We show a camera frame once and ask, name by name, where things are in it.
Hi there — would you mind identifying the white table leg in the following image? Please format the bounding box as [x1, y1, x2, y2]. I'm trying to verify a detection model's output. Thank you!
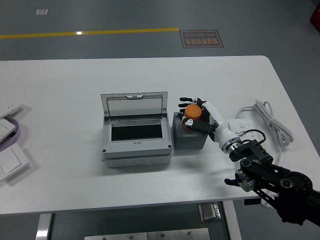
[35, 213, 53, 240]
[222, 201, 243, 240]

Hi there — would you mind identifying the grey box with clear lid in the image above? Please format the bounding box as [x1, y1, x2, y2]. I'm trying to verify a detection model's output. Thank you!
[100, 91, 173, 169]

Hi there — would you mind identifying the yellow floor tape line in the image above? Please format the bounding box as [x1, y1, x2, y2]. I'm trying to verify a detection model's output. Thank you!
[0, 27, 180, 40]

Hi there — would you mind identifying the grey metal bracket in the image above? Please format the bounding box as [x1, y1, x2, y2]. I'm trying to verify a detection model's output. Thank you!
[198, 202, 222, 223]

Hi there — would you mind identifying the purple tape band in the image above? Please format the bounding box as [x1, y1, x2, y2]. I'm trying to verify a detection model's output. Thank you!
[0, 115, 21, 152]

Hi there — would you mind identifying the brown floor sign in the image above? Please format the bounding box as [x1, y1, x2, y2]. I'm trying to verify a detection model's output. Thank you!
[180, 29, 225, 49]

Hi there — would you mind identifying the white power cord with plug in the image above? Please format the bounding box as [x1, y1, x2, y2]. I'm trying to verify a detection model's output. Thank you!
[236, 99, 295, 208]

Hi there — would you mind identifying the orange cylinder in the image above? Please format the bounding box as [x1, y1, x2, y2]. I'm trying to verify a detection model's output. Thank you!
[182, 104, 203, 131]

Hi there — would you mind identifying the grey cube with round hole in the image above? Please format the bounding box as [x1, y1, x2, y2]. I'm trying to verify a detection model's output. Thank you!
[172, 111, 208, 151]

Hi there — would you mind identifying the small white switch panel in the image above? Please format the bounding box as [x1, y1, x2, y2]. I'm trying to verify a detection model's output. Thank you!
[0, 103, 26, 119]

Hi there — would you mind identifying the grey metal base plate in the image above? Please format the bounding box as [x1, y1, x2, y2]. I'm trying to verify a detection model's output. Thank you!
[84, 227, 210, 240]

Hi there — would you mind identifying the red box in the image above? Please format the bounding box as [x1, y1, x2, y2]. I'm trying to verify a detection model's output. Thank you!
[309, 9, 320, 26]

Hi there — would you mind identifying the white power strip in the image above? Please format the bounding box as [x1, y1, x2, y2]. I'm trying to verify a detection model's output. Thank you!
[227, 118, 265, 143]

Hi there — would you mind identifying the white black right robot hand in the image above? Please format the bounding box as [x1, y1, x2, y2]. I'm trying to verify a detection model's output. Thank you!
[176, 96, 239, 149]

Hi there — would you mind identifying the large white switch panel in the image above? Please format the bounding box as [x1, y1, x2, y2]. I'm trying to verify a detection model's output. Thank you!
[0, 142, 31, 182]

